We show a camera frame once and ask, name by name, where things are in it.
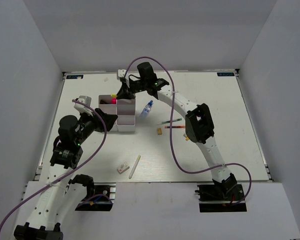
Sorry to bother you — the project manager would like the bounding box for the dark corner label left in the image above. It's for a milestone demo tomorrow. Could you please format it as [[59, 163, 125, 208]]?
[[66, 74, 84, 80]]

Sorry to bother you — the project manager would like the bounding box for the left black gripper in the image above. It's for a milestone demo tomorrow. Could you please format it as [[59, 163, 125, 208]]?
[[75, 108, 118, 145]]

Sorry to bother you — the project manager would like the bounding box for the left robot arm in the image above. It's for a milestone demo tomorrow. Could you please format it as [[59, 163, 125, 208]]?
[[14, 108, 118, 240]]

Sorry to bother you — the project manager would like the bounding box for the white divided organizer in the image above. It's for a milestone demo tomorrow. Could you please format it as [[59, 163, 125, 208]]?
[[117, 99, 136, 132], [98, 94, 118, 132]]

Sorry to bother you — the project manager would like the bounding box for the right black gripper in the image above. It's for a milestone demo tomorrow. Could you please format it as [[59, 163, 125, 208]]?
[[117, 77, 148, 100]]

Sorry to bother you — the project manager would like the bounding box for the dark corner label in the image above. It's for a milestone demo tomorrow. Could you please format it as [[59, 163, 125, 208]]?
[[66, 74, 84, 80], [217, 72, 235, 77]]

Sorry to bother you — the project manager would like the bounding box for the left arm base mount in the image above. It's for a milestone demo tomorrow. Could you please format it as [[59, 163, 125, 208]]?
[[75, 183, 116, 212]]

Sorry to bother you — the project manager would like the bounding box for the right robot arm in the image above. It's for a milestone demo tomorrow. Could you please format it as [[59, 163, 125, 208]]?
[[117, 62, 237, 200]]

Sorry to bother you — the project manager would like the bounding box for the green gel pen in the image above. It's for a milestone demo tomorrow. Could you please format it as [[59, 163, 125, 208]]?
[[157, 118, 182, 126]]

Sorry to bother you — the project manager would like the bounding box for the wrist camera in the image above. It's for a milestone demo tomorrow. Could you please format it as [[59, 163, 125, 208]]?
[[117, 69, 128, 81], [74, 95, 93, 116]]

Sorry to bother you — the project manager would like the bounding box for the left white divided organizer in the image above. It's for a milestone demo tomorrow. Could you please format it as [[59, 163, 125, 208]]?
[[98, 94, 118, 132]]

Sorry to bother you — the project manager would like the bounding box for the pale yellow pen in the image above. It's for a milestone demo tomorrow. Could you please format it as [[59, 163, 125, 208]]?
[[129, 155, 141, 179]]

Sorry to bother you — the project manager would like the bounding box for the dark corner label right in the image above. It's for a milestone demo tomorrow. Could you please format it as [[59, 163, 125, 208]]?
[[217, 72, 235, 77]]

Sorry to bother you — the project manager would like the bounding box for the blue cap spray bottle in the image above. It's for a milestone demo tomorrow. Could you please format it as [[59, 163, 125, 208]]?
[[139, 100, 153, 119]]

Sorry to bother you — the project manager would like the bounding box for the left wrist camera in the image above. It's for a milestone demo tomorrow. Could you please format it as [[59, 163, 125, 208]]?
[[74, 95, 93, 116]]

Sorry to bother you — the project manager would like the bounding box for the pink cap black highlighter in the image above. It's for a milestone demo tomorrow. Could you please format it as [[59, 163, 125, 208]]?
[[100, 98, 117, 105]]

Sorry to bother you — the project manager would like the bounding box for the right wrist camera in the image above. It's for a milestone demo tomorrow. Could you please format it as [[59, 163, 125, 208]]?
[[117, 69, 128, 81]]

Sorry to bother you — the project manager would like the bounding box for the red pen orange cap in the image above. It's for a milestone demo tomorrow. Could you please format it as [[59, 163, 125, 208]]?
[[164, 125, 185, 129]]

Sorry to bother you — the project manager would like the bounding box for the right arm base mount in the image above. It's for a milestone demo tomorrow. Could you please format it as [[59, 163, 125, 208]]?
[[195, 184, 247, 213]]

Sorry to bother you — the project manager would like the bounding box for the white correction tape dispenser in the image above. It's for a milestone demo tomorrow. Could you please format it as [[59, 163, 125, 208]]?
[[117, 162, 130, 174]]

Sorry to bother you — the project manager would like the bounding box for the right white divided organizer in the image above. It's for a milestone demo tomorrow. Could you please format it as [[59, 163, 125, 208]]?
[[117, 99, 136, 132]]

